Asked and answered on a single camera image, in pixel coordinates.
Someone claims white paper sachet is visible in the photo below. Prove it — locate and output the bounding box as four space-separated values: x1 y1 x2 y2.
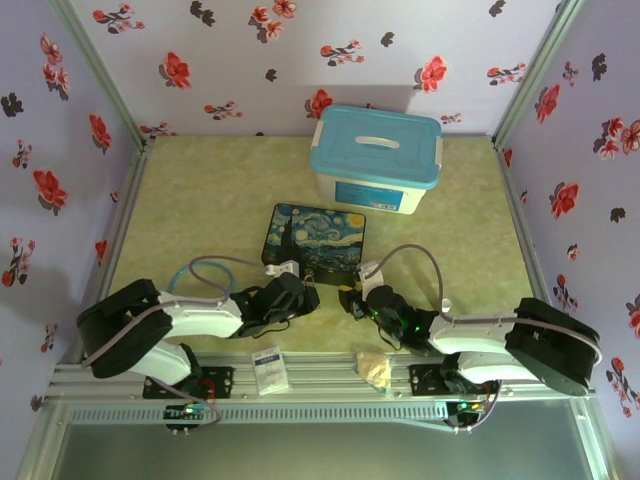
249 344 291 397

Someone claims aluminium side rail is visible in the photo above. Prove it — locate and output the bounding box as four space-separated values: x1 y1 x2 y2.
74 142 154 364
493 139 571 359

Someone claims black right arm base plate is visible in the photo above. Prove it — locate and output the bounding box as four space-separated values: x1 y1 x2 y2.
408 363 501 399

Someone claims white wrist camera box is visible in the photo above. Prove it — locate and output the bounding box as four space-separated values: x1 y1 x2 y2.
357 259 386 296
264 259 301 279

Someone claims aluminium corner post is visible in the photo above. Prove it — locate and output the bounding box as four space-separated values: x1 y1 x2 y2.
491 0 586 151
47 0 151 151

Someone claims blue stethoscope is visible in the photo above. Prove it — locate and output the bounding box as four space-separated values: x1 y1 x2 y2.
167 263 234 297

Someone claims clear bag of beige pieces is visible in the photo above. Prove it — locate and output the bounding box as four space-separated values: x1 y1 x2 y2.
353 349 396 400

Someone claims starry night painted metal box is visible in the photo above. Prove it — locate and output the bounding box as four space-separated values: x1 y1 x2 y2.
260 202 369 287

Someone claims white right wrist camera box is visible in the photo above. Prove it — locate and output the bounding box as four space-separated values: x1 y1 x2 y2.
357 259 386 296

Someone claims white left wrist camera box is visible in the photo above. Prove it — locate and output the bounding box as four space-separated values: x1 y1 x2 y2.
264 259 301 279

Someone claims aluminium front frame rail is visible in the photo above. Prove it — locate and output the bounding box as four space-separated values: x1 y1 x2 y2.
47 349 599 401

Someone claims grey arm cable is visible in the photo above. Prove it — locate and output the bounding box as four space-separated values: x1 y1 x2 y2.
372 243 604 434
79 254 269 432

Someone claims grey left arm cable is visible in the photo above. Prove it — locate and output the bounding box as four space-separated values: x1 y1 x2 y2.
79 254 269 432

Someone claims blue lidded plastic storage box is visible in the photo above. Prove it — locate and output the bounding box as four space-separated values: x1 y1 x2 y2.
308 103 445 216

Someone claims grey slotted cable duct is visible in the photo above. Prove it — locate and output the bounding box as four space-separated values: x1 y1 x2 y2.
64 403 451 426

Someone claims grey right arm cable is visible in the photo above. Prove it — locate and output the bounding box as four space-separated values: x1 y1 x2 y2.
372 243 604 434

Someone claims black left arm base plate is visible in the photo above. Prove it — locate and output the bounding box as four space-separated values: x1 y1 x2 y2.
142 366 235 400

